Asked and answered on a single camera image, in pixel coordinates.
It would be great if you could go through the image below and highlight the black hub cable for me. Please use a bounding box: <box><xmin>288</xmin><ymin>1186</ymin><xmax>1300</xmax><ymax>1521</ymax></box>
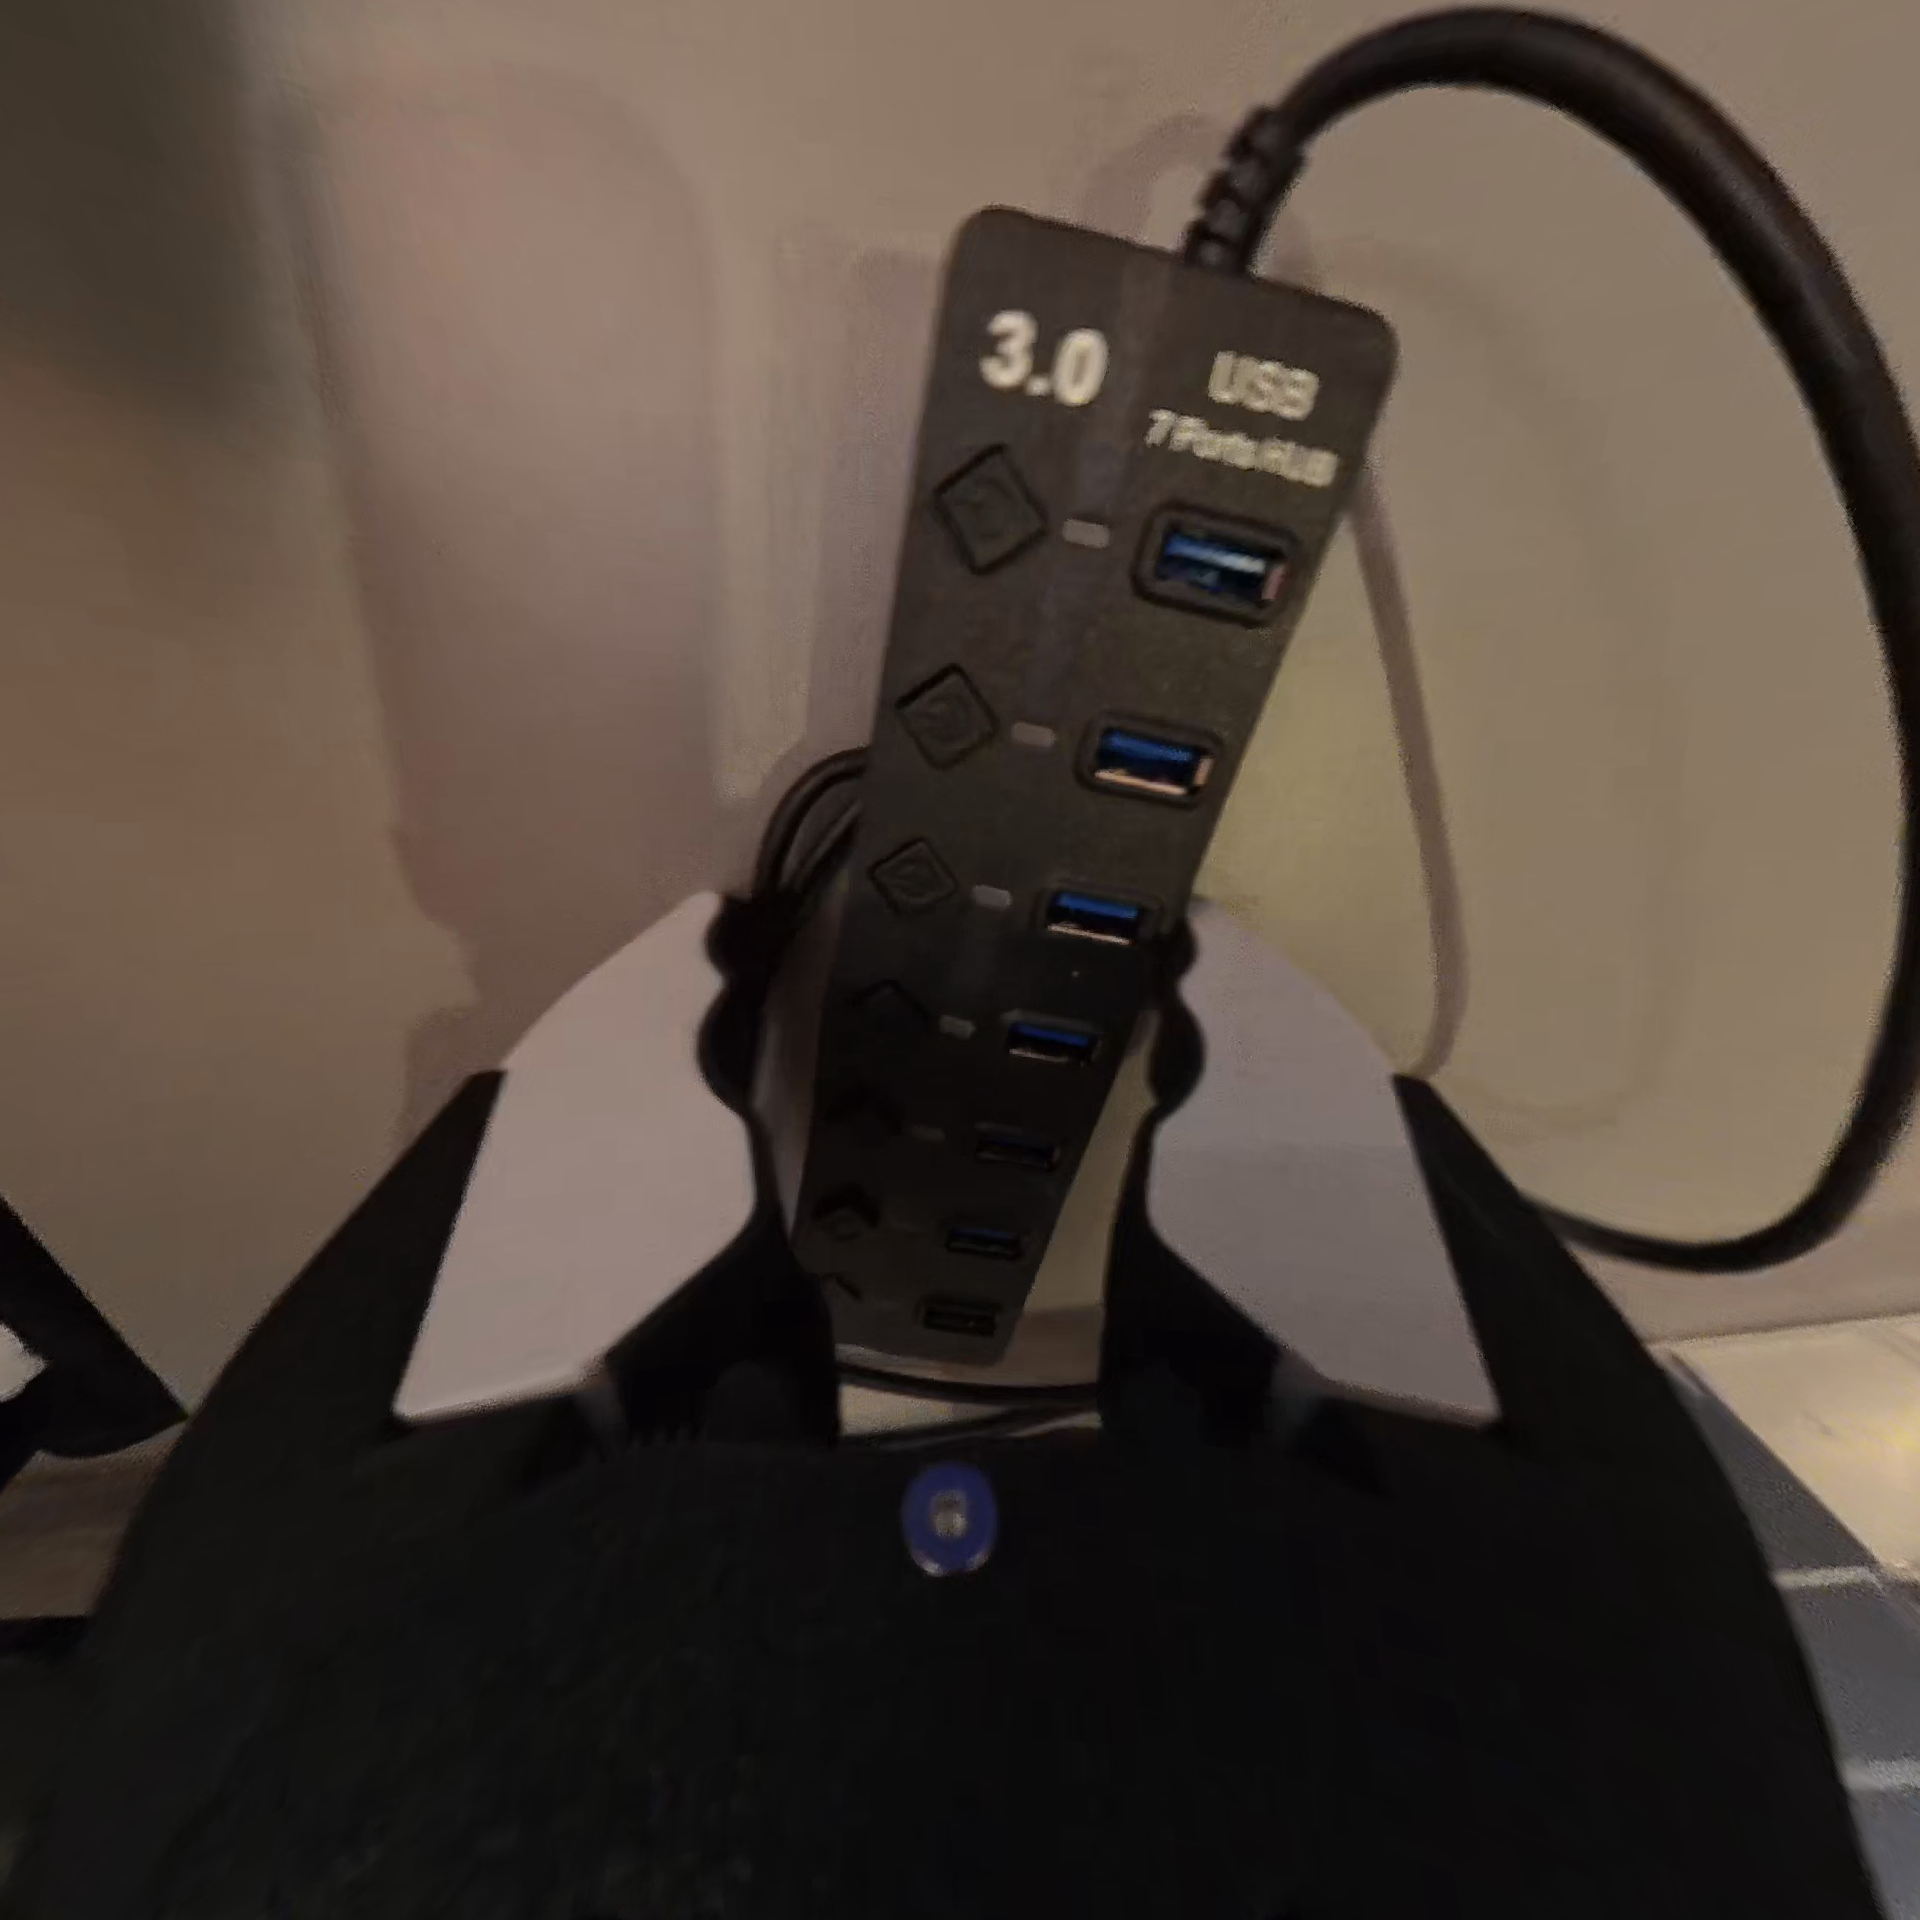
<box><xmin>755</xmin><ymin>6</ymin><xmax>1920</xmax><ymax>1278</ymax></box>

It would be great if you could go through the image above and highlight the black usb hub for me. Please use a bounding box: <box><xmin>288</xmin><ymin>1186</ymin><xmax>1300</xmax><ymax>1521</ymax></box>
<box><xmin>791</xmin><ymin>207</ymin><xmax>1400</xmax><ymax>1366</ymax></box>

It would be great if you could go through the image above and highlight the grey desk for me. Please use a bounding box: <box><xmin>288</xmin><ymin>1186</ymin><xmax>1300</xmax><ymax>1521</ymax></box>
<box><xmin>0</xmin><ymin>0</ymin><xmax>1920</xmax><ymax>1502</ymax></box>

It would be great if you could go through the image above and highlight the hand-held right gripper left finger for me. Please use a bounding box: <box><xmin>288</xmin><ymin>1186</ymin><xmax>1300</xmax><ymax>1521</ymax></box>
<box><xmin>393</xmin><ymin>889</ymin><xmax>797</xmax><ymax>1425</ymax></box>

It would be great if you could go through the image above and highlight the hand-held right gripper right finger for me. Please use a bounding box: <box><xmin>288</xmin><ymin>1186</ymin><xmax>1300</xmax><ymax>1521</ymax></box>
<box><xmin>1101</xmin><ymin>897</ymin><xmax>1503</xmax><ymax>1431</ymax></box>

